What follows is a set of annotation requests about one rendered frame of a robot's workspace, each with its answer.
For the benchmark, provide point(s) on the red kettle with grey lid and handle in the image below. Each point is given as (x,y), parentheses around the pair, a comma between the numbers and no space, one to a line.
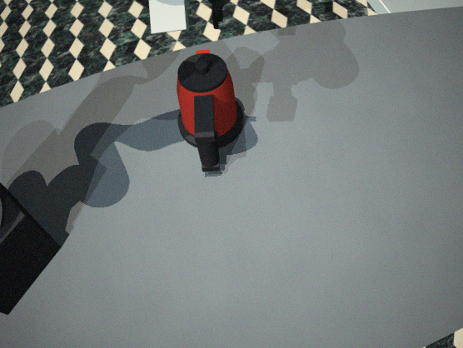
(203,80)

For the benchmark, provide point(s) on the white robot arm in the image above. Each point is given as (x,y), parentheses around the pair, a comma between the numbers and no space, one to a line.
(168,15)

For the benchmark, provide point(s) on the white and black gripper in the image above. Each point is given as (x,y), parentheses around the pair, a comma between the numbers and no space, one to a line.
(217,6)

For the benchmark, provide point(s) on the dark round disk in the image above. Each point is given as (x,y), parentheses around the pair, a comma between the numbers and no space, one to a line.
(223,141)

